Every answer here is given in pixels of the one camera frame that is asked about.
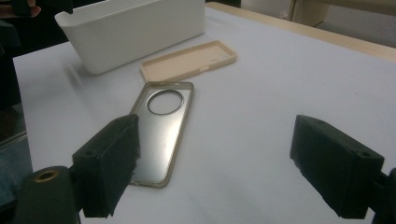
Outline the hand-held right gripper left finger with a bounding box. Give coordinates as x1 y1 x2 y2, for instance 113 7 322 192
71 113 142 218

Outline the light wooden desk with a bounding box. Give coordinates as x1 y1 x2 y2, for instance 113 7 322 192
288 0 396 27

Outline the beige phone case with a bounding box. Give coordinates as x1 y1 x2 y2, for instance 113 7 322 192
139 39 238 83

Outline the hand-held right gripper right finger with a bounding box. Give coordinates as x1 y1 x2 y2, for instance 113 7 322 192
289 114 386 220

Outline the white table mat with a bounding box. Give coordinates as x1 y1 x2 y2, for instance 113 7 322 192
12 6 396 224

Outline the white plastic container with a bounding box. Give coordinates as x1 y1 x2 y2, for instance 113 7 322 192
54 0 206 76

